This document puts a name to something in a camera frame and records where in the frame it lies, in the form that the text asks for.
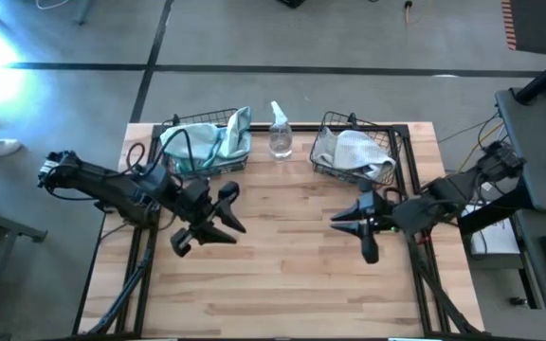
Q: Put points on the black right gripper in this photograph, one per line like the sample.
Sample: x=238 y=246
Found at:
x=384 y=210

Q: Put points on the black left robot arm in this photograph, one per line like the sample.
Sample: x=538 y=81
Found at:
x=107 y=187

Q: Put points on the light blue microfiber towel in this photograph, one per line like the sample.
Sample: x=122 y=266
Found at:
x=202 y=137

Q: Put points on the black mat orange striped edge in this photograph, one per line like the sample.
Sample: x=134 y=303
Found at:
x=538 y=23

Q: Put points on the black aluminium table frame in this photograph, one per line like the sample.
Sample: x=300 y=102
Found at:
x=301 y=127

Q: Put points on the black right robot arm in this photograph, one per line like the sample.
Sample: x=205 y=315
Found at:
x=443 y=189

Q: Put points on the white waffle towel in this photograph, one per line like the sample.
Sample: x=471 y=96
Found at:
x=360 y=151

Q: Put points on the white box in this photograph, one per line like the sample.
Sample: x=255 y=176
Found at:
x=491 y=237

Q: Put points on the light green cloth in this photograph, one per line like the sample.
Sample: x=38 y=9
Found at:
x=206 y=116

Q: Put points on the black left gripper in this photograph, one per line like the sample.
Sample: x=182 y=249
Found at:
x=194 y=203

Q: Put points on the light blue towel teal edge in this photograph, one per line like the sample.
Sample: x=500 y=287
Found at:
x=237 y=135

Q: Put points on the grey desk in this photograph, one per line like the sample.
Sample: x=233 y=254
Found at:
x=538 y=142

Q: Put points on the clear spray bottle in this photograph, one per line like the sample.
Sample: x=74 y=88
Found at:
x=280 y=139

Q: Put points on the grey microfiber towel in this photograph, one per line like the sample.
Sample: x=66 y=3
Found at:
x=322 y=149

